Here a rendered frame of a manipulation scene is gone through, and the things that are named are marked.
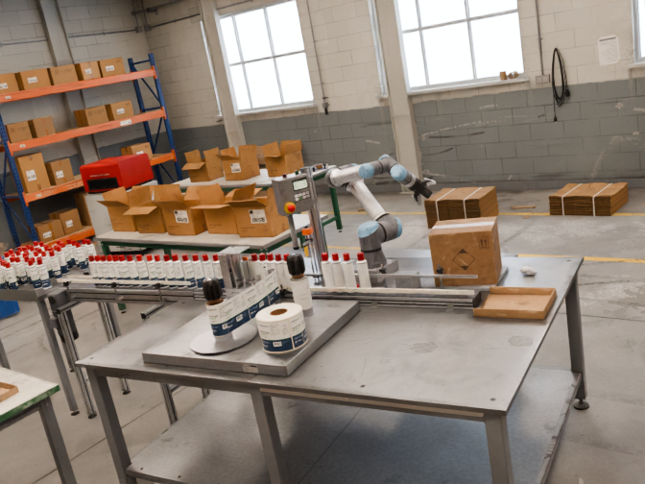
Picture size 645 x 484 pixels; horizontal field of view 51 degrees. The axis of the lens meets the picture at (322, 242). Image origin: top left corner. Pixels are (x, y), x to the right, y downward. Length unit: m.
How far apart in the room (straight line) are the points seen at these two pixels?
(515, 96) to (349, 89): 2.41
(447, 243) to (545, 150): 5.35
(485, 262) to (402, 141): 6.14
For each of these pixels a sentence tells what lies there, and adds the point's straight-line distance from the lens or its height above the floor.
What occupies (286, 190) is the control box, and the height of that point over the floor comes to 1.42.
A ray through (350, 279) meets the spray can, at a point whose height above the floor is 0.95.
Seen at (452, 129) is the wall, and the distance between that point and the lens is 9.01.
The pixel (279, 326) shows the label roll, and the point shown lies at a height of 1.00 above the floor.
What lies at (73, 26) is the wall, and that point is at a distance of 11.83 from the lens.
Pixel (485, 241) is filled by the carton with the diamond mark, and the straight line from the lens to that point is 3.29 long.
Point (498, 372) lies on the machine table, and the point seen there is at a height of 0.83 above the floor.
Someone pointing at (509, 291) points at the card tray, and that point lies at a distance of 3.26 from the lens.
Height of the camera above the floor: 2.05
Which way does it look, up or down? 15 degrees down
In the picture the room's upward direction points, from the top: 11 degrees counter-clockwise
